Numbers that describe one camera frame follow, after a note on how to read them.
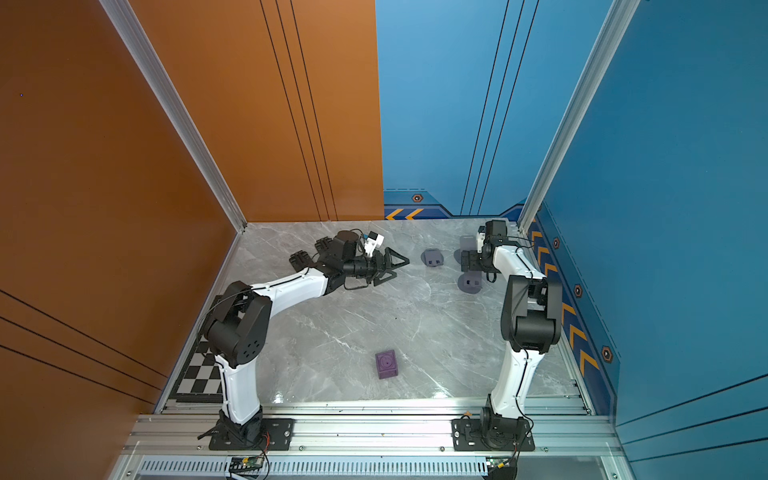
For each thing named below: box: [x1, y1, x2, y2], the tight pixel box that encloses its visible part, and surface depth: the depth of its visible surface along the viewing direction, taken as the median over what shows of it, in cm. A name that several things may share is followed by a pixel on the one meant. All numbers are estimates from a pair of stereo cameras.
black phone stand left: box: [289, 250, 314, 273], surface depth 110 cm
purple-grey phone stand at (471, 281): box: [457, 270, 483, 294], surface depth 98 cm
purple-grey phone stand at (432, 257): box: [421, 248, 444, 267], surface depth 111 cm
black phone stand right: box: [314, 236, 333, 254], surface depth 114 cm
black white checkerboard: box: [168, 337, 223, 403], surface depth 81 cm
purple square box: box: [375, 350, 398, 379], surface depth 82 cm
